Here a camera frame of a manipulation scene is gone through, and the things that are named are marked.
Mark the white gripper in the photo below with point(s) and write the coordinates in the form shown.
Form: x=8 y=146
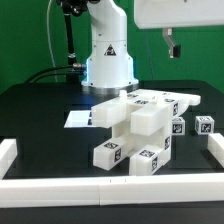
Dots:
x=170 y=14

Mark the white chair back frame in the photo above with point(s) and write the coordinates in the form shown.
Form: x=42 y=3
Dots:
x=145 y=110

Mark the white tagged cube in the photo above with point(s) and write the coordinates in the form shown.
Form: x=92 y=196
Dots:
x=178 y=126
x=204 y=125

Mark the white chair seat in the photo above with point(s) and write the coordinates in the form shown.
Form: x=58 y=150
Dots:
x=161 y=138

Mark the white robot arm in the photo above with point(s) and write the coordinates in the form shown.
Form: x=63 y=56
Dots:
x=110 y=67

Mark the white tagged base sheet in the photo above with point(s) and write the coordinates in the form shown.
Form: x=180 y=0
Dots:
x=79 y=119

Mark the white U-shaped fence wall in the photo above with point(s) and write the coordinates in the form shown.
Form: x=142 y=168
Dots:
x=51 y=192

